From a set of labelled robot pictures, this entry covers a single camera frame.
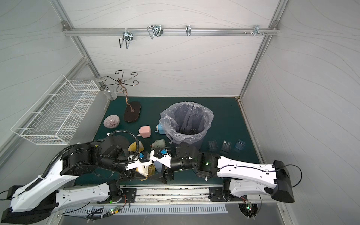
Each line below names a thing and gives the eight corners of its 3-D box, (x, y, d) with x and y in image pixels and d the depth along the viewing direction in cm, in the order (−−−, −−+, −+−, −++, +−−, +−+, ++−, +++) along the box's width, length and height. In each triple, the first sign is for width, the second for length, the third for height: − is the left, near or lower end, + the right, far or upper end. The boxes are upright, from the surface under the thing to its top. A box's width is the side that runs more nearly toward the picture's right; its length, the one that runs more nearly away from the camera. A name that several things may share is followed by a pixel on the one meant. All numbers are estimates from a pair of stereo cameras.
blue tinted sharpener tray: (234, 147, 94) (236, 145, 91) (236, 141, 98) (238, 138, 94) (242, 151, 93) (244, 148, 90) (244, 144, 96) (246, 142, 93)
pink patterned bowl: (104, 129, 102) (101, 125, 98) (108, 119, 108) (106, 115, 104) (118, 129, 102) (115, 125, 98) (121, 119, 108) (119, 115, 104)
